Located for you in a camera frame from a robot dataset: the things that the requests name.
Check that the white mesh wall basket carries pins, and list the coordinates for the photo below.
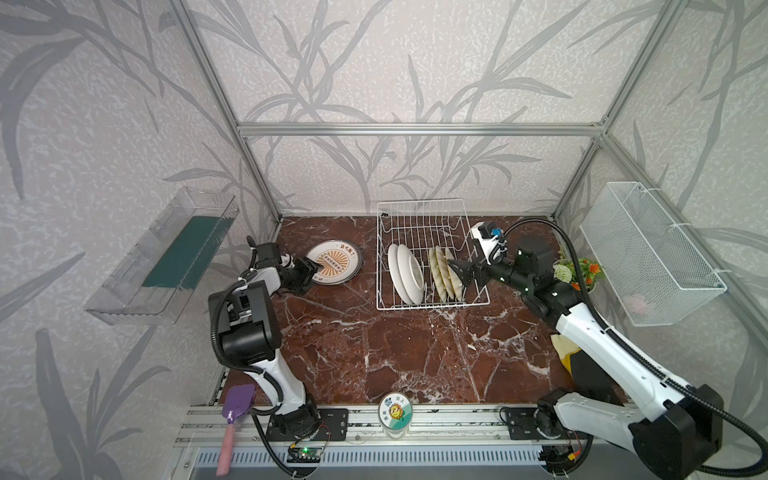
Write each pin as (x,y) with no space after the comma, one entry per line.
(658,274)

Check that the tan woven plate right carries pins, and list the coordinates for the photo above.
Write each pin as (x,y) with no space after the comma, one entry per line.
(455,280)

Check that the left circuit board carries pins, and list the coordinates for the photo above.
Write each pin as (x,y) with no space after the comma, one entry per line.
(305,454)

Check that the green woven plate left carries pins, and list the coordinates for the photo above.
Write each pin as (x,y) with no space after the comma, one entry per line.
(438,282)

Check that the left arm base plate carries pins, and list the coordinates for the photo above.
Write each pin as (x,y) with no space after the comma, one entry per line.
(332,425)

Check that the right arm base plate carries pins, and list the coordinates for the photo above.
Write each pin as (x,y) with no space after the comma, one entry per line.
(533,423)

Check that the purple pink brush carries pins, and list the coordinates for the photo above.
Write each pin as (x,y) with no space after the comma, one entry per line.
(237,402)

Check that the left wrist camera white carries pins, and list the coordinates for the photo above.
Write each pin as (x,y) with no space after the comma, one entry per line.
(287,261)

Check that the green woven plate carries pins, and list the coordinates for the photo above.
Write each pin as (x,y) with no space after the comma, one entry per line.
(444,271)
(438,282)

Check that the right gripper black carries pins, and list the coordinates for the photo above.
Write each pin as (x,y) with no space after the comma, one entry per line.
(467,269)

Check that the white wire dish rack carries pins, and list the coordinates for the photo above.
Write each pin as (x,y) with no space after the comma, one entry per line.
(421,225)

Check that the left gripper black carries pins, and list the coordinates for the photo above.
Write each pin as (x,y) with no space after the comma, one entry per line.
(306,268)

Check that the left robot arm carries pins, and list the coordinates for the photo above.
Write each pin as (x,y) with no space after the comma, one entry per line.
(245,334)

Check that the aluminium front rail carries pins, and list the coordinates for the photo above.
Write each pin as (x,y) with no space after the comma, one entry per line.
(473,425)

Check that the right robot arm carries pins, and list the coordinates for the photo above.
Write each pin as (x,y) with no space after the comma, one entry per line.
(671,427)

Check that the green sponge mat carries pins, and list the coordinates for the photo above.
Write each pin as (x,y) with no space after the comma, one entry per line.
(185,261)

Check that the clear plastic wall shelf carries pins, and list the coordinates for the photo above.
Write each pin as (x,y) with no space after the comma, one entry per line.
(121,299)

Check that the yellow black rubber glove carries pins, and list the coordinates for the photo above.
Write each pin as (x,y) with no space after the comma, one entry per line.
(589,378)

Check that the green woven plate middle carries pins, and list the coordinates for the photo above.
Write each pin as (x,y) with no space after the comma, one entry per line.
(444,271)

